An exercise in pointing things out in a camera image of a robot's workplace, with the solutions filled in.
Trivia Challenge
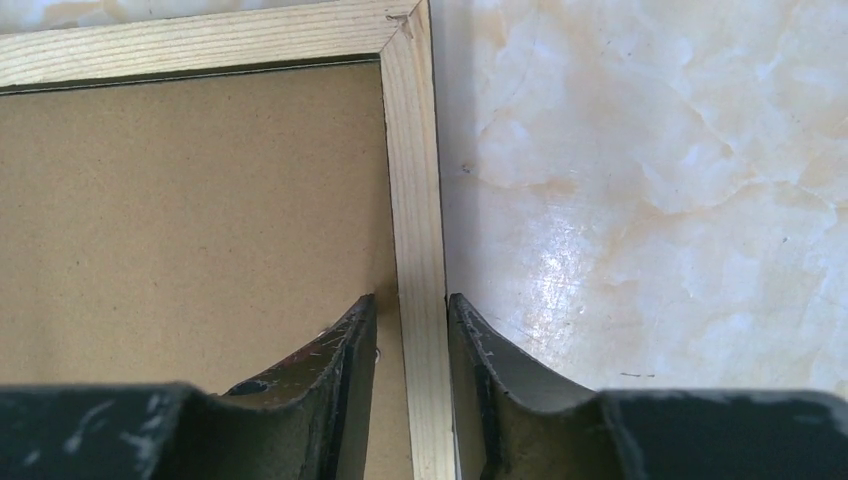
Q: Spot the brown cardboard backing board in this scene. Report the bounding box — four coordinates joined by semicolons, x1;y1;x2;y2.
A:
1;63;412;479

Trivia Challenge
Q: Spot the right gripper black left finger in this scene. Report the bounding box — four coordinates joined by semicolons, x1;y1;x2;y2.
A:
1;295;377;479

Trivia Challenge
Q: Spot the wooden picture frame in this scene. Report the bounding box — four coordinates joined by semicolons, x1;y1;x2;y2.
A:
1;1;456;479

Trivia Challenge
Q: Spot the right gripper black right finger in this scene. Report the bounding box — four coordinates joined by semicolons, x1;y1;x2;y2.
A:
448;294;847;479

